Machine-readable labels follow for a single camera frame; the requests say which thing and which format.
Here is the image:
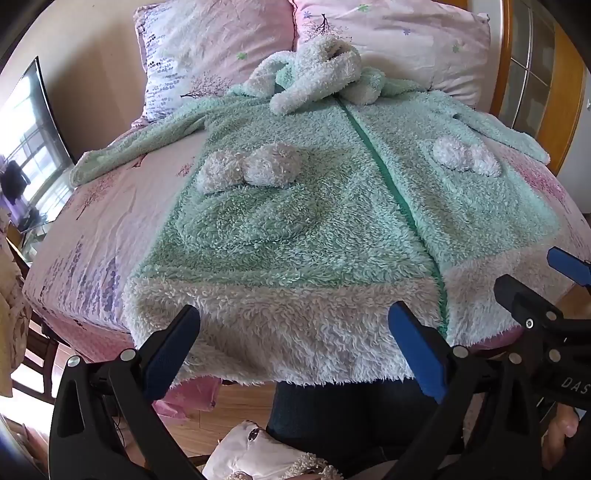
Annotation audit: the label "yellowish floral cloth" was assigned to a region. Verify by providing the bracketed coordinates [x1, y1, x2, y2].
[0, 207, 34, 398]

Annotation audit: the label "pink bed skirt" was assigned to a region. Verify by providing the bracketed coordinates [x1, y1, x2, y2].
[151, 375, 223, 422]

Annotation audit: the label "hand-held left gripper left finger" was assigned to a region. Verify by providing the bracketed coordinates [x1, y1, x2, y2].
[48, 304, 204, 480]

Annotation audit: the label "person's right hand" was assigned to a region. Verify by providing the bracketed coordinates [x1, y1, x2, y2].
[541, 408, 581, 472]

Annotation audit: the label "floral pink pillow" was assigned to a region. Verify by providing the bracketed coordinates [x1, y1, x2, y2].
[133, 2, 299, 126]
[293, 0, 493, 110]

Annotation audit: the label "glass television stand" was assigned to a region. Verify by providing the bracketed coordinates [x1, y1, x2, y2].
[17, 213, 66, 265]

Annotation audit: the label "flat screen television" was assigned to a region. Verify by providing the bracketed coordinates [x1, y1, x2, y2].
[0, 56, 77, 232]

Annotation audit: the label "floral pink bed sheet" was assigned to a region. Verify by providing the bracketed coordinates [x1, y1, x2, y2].
[22, 105, 591, 366]

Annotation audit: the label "wooden headboard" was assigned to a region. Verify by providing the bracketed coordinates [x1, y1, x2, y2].
[488, 0, 588, 172]

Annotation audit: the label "beige fluffy rug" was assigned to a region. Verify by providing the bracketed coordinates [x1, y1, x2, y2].
[202, 419, 343, 480]

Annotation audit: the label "person's dark pants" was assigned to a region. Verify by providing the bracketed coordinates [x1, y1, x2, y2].
[265, 380, 468, 480]

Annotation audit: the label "dark wooden chair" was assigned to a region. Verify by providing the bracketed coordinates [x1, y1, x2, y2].
[8, 318, 71, 386]

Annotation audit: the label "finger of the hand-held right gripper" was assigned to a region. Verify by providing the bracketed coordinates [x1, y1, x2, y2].
[492, 274, 563, 334]
[547, 246, 591, 288]

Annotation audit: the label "green fleece hooded robe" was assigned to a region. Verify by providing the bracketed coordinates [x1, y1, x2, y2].
[69, 39, 562, 387]

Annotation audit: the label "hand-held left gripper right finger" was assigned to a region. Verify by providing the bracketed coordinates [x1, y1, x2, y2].
[387, 301, 541, 480]

